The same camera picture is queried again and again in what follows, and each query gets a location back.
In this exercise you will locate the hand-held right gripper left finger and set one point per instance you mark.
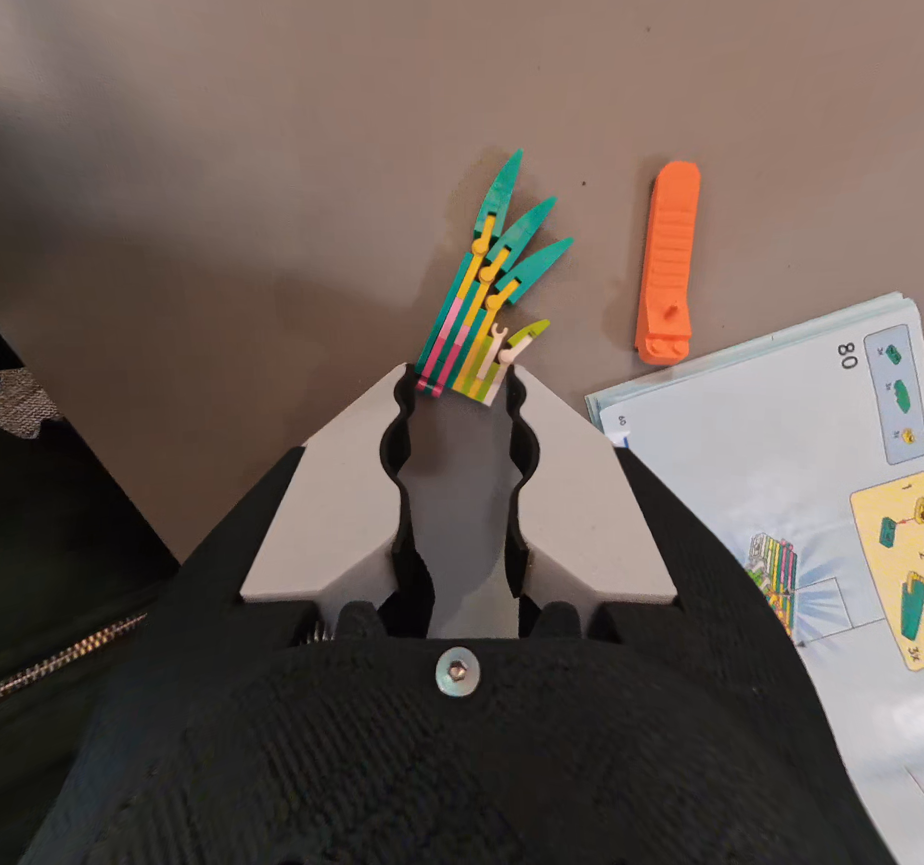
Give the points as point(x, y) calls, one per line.
point(325, 518)

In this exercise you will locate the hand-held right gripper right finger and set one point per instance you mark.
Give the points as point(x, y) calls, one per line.
point(592, 518)

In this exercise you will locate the teal yellow pink lego wing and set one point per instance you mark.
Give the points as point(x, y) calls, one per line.
point(462, 316)

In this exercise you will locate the lego instruction booklet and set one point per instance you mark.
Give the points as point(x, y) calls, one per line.
point(722, 482)

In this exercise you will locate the lime lego leaf piece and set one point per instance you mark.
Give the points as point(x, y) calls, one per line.
point(530, 333)

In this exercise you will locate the person's dark green clothing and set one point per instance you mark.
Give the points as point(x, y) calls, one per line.
point(65, 533)

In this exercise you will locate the orange brick separator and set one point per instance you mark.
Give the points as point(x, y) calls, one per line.
point(668, 251)

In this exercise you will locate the grey knitted cloth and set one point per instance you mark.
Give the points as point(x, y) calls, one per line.
point(25, 399)

